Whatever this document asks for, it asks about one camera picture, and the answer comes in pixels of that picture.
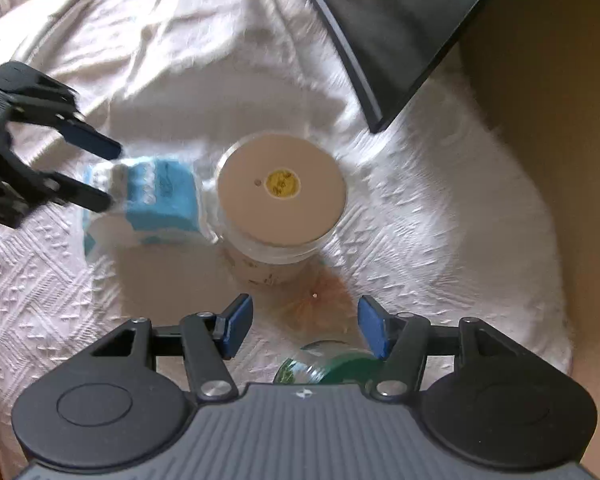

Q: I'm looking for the white textured blanket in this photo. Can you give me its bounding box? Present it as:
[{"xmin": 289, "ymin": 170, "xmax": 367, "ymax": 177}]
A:
[{"xmin": 0, "ymin": 0, "xmax": 576, "ymax": 480}]

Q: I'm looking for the clear jar with beige lid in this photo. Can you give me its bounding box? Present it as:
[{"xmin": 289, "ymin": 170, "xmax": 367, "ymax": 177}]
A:
[{"xmin": 214, "ymin": 131, "xmax": 349, "ymax": 289}]

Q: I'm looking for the black monitor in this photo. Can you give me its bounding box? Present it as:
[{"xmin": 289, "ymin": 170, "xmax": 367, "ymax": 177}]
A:
[{"xmin": 284, "ymin": 0, "xmax": 512, "ymax": 134}]

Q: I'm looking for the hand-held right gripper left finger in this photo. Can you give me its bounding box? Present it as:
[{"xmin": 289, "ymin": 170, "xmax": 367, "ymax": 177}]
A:
[{"xmin": 89, "ymin": 292, "xmax": 255, "ymax": 403}]

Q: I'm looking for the blue tissue packet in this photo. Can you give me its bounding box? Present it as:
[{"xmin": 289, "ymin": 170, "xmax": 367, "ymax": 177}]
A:
[{"xmin": 82, "ymin": 156, "xmax": 212, "ymax": 256}]

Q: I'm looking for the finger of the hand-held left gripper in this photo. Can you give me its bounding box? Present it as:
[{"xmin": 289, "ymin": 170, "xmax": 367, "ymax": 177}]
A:
[
  {"xmin": 0, "ymin": 61, "xmax": 124, "ymax": 161},
  {"xmin": 0, "ymin": 126, "xmax": 113, "ymax": 231}
]

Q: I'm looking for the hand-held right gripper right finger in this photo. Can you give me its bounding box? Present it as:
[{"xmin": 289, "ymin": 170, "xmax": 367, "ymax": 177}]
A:
[{"xmin": 357, "ymin": 295, "xmax": 519, "ymax": 402}]

